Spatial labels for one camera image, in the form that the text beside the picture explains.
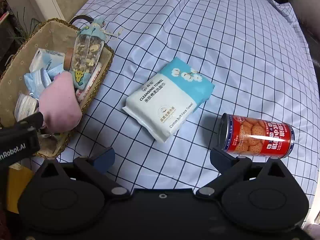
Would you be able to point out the blue face mask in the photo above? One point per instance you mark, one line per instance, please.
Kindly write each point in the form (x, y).
(37, 81)

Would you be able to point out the black leather headboard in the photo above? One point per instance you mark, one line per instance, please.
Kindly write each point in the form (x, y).
(307, 12)

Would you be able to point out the potted plant white pot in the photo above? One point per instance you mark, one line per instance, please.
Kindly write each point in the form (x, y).
(22, 29)

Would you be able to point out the small white tissue pack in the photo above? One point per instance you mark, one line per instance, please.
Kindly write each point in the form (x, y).
(25, 106)

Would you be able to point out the pink fabric pouch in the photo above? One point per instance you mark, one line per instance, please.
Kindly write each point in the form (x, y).
(59, 106)

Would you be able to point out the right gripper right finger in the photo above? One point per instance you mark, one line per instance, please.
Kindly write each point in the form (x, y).
(222, 161)

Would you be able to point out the blue-grey sachet bag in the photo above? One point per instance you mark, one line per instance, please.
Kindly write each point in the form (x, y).
(88, 47)

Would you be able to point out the blue checked bed sheet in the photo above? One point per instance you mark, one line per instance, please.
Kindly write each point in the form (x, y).
(254, 53)

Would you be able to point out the cleansing towel pack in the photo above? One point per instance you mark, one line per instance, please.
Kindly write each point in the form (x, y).
(165, 101)

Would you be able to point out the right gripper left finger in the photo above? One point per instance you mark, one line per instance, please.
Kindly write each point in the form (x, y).
(104, 161)

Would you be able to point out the red biscuit tin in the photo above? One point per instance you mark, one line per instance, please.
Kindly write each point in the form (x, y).
(250, 136)

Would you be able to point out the brown tape roll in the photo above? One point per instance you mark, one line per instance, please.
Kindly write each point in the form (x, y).
(68, 59)

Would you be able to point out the light blue mask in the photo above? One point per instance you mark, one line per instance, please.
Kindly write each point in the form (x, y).
(47, 59)

